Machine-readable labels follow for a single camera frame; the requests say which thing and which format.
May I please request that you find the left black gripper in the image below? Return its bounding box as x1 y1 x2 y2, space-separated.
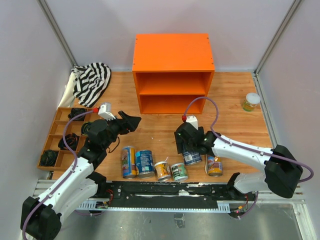
103 110 142 150

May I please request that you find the green white noodle cup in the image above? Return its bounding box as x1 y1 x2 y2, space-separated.
170 163 188 182

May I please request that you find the tall colourful can left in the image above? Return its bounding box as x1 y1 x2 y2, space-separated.
121 146 137 179

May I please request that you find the black white striped cloth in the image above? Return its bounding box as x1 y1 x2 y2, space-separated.
71 62 112 108

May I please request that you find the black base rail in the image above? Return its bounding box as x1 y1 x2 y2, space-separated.
97 181 256 211

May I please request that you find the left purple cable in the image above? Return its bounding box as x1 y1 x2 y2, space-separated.
20 107 100 240

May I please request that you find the orange wooden shelf cabinet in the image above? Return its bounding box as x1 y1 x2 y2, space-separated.
132 33 215 114

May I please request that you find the orange noodle cup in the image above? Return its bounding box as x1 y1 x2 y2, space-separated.
154 158 172 182

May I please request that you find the dark blue food can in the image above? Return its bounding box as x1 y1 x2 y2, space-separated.
182 150 202 166

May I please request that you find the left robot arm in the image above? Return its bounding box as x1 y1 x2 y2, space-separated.
20 111 142 240

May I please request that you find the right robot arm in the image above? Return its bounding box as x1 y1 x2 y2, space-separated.
174 122 303 200

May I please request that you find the blue soup can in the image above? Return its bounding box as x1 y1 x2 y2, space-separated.
135 150 155 179

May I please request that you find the white cloth under stripes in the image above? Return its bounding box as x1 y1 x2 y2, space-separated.
58 72 76 108

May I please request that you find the tall yellow purple can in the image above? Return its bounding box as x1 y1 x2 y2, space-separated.
205 155 223 177

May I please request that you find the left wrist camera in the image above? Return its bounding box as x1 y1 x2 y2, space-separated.
98 102 116 121

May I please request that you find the wooden compartment tray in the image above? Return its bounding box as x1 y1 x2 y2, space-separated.
37 107 100 171

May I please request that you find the white lid yellow jar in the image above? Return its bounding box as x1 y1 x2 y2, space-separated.
242 92 261 112

